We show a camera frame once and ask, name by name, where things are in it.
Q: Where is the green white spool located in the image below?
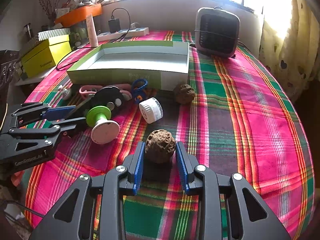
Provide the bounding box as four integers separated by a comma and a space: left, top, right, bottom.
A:
86, 106, 120, 145

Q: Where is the brown walnut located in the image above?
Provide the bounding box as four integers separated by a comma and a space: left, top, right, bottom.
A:
144, 129, 176, 164
173, 83, 195, 105

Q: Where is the black disc with white pads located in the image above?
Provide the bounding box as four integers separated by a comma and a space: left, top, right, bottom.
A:
91, 86, 126, 116

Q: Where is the white round jar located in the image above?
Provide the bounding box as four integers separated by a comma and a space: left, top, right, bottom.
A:
139, 98, 163, 124

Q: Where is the yellow box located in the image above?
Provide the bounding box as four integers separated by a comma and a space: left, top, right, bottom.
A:
21, 34, 72, 78

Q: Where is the plaid bed cover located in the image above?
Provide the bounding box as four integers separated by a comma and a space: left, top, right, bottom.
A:
23, 47, 315, 239

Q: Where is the striped box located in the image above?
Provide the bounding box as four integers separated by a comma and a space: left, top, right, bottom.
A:
36, 28, 71, 41

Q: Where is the pink cosmetic tube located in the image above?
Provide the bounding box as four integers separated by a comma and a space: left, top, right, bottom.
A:
86, 14, 99, 47

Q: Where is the orange box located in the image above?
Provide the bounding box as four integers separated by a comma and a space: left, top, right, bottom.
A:
55, 4, 103, 28

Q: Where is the green white shallow box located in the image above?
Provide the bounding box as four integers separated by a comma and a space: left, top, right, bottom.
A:
67, 41, 189, 91

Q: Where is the dried twig bouquet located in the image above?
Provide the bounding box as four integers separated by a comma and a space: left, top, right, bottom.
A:
32, 0, 68, 22

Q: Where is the white power strip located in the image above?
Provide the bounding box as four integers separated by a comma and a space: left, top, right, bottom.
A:
97, 27, 149, 42

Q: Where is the grey portable fan heater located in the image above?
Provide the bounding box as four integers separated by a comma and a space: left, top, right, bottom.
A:
195, 7, 240, 58

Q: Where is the cream heart curtain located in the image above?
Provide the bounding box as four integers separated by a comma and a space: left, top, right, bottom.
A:
259, 0, 319, 102

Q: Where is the black charger with cable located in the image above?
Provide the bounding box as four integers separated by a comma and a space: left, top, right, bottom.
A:
55, 8, 131, 71

